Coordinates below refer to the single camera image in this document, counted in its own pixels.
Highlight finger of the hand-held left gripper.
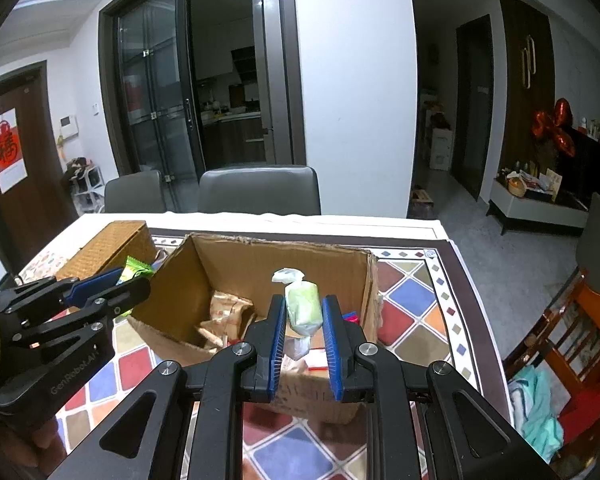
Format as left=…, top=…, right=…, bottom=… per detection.
left=0, top=267, right=125, bottom=312
left=9, top=275, right=153, bottom=350

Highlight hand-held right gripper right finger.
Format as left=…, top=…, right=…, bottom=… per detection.
left=323, top=295, right=557, bottom=480

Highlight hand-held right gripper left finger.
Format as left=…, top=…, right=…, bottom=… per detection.
left=64, top=294, right=288, bottom=480

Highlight green snack packet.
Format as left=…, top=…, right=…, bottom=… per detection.
left=116, top=256, right=157, bottom=318

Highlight light green candy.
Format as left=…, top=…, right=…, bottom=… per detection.
left=271, top=266, right=323, bottom=361

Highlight brown cardboard box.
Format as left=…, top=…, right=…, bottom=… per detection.
left=127, top=231, right=383, bottom=426

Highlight person's left hand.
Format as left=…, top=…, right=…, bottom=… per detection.
left=27, top=410, right=68, bottom=478

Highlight woven straw basket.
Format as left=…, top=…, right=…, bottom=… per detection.
left=55, top=220, right=156, bottom=283

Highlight floral patterned mat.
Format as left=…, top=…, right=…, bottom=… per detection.
left=20, top=247, right=81, bottom=281

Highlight colourful checkered tablecloth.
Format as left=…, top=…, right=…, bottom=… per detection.
left=62, top=227, right=511, bottom=480

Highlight white shoe rack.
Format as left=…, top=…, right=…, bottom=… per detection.
left=62, top=157, right=106, bottom=216

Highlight narrow grey chair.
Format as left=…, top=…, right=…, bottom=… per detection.
left=104, top=170, right=167, bottom=213

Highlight wide grey chair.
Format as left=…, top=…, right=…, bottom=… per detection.
left=198, top=165, right=322, bottom=216

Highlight red and white door poster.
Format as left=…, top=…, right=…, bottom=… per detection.
left=0, top=108, right=28, bottom=194

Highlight dark wooden door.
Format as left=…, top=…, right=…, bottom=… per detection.
left=0, top=60, right=78, bottom=281

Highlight sliding glass door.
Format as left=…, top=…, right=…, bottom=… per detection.
left=98, top=0, right=308, bottom=211

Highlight teal cloth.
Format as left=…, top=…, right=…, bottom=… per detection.
left=507, top=365, right=566, bottom=463

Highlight white carton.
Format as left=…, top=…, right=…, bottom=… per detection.
left=428, top=127, right=455, bottom=171

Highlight white low cabinet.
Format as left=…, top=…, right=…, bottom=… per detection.
left=486, top=177, right=591, bottom=236

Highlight silver refrigerator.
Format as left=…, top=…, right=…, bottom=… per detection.
left=251, top=0, right=281, bottom=165

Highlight red wooden chair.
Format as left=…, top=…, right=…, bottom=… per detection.
left=502, top=267, right=600, bottom=461

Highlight red cloth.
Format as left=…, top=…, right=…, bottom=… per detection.
left=555, top=375, right=600, bottom=446

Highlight dark hallway door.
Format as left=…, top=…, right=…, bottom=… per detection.
left=454, top=14, right=495, bottom=202

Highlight dark sideboard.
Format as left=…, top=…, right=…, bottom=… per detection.
left=555, top=130, right=600, bottom=211

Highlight red foil balloons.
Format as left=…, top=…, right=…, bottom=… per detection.
left=531, top=97, right=577, bottom=157

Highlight dark wardrobe with long handles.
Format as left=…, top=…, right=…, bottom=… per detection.
left=497, top=0, right=553, bottom=181

